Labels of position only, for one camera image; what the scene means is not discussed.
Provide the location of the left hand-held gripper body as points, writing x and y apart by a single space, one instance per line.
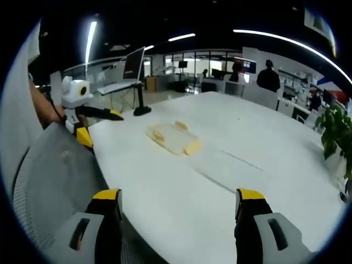
72 96

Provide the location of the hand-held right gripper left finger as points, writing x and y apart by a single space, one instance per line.
108 236

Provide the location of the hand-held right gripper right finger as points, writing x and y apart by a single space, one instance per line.
247 239

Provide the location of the yellowish plastic buckle part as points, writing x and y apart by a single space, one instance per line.
193 147

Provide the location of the grey mesh office chair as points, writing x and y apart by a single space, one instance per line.
57 170

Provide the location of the person's white shirt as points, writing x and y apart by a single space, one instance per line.
16 110

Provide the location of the long ceiling light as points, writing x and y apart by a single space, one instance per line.
297 44
90 41
181 37

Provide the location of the laptop on stand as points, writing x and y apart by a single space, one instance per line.
133 66

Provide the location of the green potted plant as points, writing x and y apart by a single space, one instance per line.
335 126

